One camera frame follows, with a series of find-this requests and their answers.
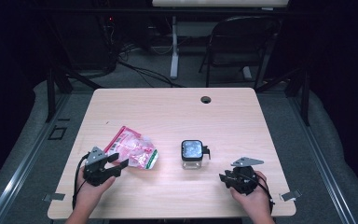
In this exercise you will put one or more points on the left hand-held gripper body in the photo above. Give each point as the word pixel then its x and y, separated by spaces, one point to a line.
pixel 94 169

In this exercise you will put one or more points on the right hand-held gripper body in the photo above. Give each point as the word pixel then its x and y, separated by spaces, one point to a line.
pixel 244 180

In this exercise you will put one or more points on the pink and white plastic bag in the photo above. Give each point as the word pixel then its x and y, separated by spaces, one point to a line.
pixel 133 146

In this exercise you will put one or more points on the clear jar with black lid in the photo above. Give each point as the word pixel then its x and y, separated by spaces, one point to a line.
pixel 192 150

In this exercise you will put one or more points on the person's right hand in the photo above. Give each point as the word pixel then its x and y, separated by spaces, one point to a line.
pixel 256 202

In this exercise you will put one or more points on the person's left hand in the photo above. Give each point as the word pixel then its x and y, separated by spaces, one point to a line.
pixel 90 194

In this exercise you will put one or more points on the grey tape piece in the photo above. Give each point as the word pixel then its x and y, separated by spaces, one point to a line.
pixel 54 197
pixel 290 195

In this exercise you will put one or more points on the black metal stand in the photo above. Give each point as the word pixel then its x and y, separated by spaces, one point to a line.
pixel 305 99
pixel 50 93

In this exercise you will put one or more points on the dark computer tower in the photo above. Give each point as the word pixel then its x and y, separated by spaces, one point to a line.
pixel 84 43

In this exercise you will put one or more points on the white desk leg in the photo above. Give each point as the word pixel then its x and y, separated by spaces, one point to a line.
pixel 174 56

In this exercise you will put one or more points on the black folding chair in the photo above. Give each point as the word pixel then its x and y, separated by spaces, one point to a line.
pixel 242 34

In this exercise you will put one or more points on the aluminium floor rail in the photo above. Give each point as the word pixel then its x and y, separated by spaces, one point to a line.
pixel 326 168
pixel 21 174

